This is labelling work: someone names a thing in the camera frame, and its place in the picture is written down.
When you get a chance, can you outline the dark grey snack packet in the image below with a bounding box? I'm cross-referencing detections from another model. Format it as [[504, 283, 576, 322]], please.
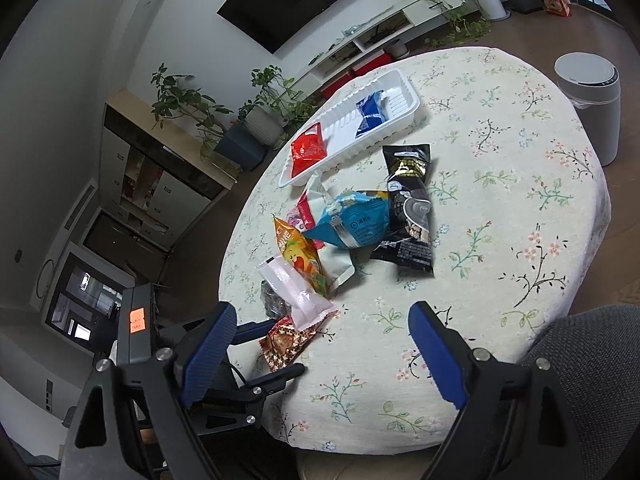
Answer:
[[260, 280, 293, 318]]

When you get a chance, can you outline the white red-edged snack pouch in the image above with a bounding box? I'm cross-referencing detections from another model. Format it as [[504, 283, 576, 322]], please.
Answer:
[[297, 172, 357, 283]]

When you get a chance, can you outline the round white plant pot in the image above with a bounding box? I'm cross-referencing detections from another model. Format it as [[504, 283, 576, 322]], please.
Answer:
[[245, 107, 286, 147]]

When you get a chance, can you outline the white television cabinet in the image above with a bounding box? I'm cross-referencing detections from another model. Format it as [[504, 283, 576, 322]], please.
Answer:
[[292, 0, 463, 98]]

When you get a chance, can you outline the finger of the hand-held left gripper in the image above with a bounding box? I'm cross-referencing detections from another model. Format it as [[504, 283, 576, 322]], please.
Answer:
[[197, 362, 307, 436], [227, 317, 278, 347]]

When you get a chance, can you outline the leafy plant in blue planter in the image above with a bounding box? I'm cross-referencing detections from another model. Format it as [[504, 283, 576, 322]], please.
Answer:
[[150, 62, 233, 158]]

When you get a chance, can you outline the gold patterned snack packet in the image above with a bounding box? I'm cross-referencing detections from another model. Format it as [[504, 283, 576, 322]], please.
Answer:
[[258, 316, 321, 373]]

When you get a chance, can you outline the white standing air conditioner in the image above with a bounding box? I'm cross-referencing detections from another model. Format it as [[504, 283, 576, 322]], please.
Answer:
[[50, 180, 98, 261]]

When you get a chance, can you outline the red snack packet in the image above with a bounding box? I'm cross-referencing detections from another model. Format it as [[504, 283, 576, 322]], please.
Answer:
[[291, 124, 328, 177]]

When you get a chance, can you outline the floral tablecloth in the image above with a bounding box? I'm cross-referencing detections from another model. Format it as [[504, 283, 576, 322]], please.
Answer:
[[217, 46, 612, 453]]

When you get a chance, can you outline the white trash bin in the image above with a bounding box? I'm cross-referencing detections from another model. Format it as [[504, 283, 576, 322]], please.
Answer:
[[554, 52, 622, 167]]

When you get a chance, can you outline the grey fabric chair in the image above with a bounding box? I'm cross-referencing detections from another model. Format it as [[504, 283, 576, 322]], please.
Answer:
[[520, 305, 640, 480]]

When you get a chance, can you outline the wooden display cabinet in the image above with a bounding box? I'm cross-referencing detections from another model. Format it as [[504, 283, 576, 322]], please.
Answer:
[[97, 87, 238, 251]]

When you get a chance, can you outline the orange snack packet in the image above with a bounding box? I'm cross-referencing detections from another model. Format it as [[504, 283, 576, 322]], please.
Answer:
[[272, 215, 331, 297]]

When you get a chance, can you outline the trailing green plant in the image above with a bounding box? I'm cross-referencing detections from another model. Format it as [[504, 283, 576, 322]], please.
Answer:
[[400, 0, 496, 48]]

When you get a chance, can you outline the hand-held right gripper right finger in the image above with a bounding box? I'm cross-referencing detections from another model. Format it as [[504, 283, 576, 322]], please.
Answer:
[[407, 301, 588, 480]]

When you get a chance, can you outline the red storage box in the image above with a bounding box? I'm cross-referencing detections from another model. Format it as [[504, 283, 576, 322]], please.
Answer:
[[320, 72, 356, 101]]

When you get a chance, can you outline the dark framed glass door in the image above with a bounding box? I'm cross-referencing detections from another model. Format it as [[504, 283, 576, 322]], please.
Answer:
[[45, 252, 136, 356]]

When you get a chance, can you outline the light blue snack packet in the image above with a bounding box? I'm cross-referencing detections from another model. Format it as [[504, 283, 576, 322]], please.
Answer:
[[302, 190, 391, 251]]

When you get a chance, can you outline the blue square planter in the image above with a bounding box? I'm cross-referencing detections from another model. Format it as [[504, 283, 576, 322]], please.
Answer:
[[215, 124, 266, 171]]

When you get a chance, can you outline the white plastic tray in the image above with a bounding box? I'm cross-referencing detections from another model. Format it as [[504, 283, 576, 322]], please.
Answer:
[[277, 67, 421, 190]]

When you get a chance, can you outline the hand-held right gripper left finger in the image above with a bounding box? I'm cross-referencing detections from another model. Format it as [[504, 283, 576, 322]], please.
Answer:
[[60, 301, 238, 480]]

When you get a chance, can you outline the pale pink translucent snack packet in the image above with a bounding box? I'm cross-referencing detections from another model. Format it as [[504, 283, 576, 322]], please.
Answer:
[[257, 255, 338, 332]]

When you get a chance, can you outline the black snack packet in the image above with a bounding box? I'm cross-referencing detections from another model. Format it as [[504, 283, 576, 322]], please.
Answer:
[[370, 144, 435, 277]]

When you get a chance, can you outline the leafy plant in white pot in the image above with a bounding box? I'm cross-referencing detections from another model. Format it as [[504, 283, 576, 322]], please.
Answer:
[[237, 65, 318, 131]]

